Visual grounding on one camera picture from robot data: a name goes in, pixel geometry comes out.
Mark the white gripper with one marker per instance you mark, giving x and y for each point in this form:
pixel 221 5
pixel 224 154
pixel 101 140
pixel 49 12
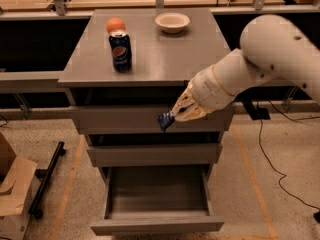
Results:
pixel 206 88

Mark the dark blue rxbar wrapper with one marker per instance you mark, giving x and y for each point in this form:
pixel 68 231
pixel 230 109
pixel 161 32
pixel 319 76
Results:
pixel 165 120

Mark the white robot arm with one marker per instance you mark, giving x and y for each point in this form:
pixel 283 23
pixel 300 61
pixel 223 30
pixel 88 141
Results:
pixel 270 46

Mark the grey middle drawer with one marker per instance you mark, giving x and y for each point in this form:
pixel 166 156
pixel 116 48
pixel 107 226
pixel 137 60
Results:
pixel 152 155

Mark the grey top drawer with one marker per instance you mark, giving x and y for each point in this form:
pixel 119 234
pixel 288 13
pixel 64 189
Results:
pixel 142 119

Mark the grey drawer cabinet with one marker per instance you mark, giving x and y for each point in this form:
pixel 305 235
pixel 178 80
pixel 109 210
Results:
pixel 162 65

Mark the grey open bottom drawer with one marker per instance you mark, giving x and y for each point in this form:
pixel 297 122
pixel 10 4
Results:
pixel 157 200

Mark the white paper bowl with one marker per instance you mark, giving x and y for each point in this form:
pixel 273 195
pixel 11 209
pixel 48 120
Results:
pixel 172 23

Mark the blue pepsi can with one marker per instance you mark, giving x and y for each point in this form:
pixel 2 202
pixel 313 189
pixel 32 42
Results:
pixel 120 50

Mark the orange fruit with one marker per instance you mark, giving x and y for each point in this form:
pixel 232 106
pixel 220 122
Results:
pixel 114 24

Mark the black metal bar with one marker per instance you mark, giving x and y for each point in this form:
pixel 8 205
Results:
pixel 44 175

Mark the brown cardboard box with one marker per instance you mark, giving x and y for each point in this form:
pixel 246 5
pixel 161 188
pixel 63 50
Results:
pixel 17 190

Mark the grey metal rail frame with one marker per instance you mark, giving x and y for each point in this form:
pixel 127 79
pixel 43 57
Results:
pixel 36 47

